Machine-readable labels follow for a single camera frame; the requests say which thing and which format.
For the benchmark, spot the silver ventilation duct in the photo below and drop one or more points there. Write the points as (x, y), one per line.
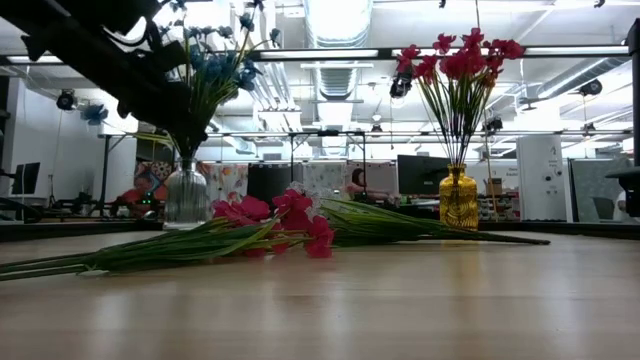
(337, 20)

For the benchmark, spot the black overhead camera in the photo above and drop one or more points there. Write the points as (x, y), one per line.
(400, 87)

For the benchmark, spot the black partition panel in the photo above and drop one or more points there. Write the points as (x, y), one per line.
(272, 182)

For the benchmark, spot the grey partition panel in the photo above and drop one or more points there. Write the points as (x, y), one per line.
(595, 180)

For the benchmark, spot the white cabinet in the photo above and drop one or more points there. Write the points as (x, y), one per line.
(542, 170)

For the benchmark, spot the person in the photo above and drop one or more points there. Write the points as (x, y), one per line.
(132, 196)
(358, 180)
(625, 205)

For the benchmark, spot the black rig post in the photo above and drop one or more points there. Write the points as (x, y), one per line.
(635, 100)

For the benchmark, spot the dark computer monitor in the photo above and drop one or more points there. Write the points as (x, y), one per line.
(420, 175)

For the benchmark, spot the clear ribbed glass vase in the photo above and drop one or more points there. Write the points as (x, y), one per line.
(186, 195)

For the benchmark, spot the black camera on stand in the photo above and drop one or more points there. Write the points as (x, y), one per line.
(591, 87)
(66, 100)

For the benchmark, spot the black bracket block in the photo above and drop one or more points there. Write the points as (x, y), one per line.
(627, 192)

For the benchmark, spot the red artificial flower bunch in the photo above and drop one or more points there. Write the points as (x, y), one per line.
(200, 245)
(460, 65)

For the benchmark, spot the small dark monitor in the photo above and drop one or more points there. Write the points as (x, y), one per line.
(30, 177)

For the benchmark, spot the yellow glass vase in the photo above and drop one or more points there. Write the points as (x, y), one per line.
(458, 200)

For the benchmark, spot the white artificial flower bunch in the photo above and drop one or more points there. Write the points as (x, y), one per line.
(380, 225)

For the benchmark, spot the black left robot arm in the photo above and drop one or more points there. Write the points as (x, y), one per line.
(65, 30)

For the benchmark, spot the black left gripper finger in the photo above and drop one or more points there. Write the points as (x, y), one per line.
(182, 125)

